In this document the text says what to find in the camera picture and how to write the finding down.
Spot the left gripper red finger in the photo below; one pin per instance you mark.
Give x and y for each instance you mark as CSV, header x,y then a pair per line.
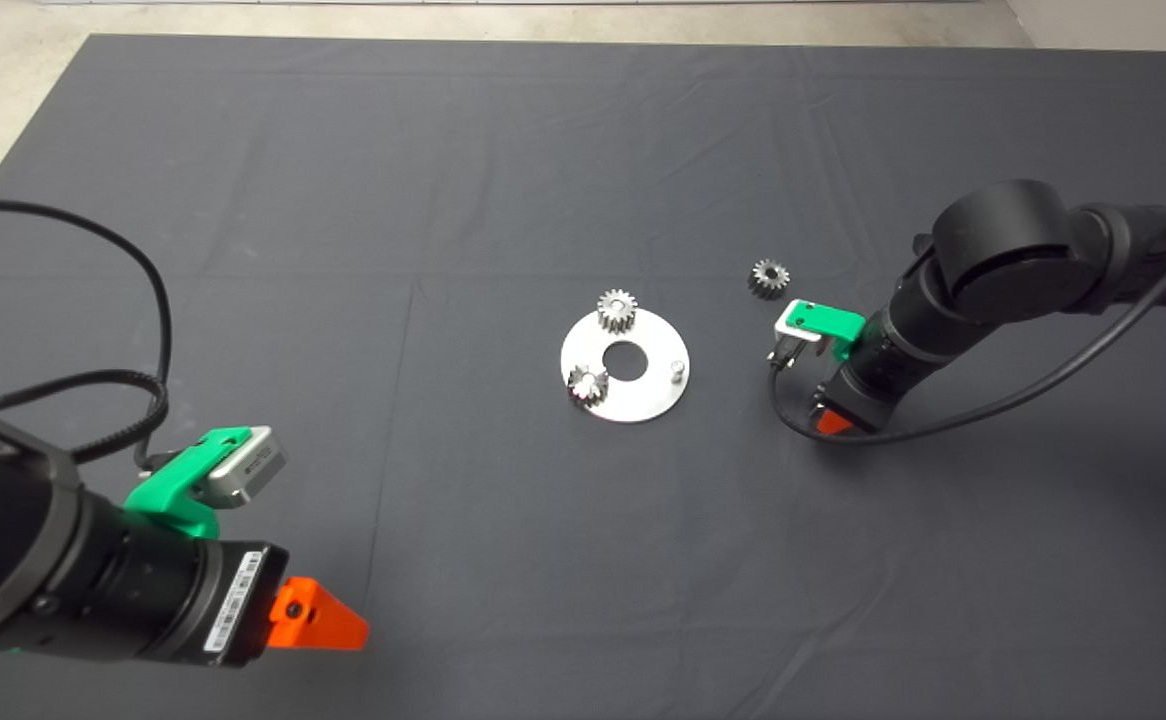
x,y
315,622

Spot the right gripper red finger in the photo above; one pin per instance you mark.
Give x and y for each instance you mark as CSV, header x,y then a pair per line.
x,y
832,424

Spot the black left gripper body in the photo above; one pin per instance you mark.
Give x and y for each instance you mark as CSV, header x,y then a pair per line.
x,y
233,602

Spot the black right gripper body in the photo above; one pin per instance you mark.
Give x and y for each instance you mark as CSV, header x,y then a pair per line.
x,y
858,400

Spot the small dark steel gear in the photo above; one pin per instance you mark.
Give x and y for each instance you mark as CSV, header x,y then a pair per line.
x,y
769,288

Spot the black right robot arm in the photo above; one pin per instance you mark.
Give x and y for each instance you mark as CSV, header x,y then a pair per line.
x,y
1003,250

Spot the round metal plate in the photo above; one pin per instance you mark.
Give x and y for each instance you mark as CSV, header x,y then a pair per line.
x,y
633,405

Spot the dark grey table cloth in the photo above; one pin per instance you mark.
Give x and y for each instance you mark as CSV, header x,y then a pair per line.
x,y
443,200

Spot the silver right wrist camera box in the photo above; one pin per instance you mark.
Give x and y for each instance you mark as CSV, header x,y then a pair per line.
x,y
798,340

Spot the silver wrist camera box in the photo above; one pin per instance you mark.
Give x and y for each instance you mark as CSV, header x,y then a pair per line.
x,y
798,340
253,458

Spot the green right camera mount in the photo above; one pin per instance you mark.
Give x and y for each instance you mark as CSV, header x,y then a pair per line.
x,y
823,320

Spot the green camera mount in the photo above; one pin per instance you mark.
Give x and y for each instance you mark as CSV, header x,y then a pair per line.
x,y
823,320
158,492

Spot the green left camera mount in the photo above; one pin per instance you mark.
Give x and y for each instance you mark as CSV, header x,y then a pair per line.
x,y
158,492

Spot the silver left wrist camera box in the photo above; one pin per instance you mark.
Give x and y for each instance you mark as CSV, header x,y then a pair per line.
x,y
253,458

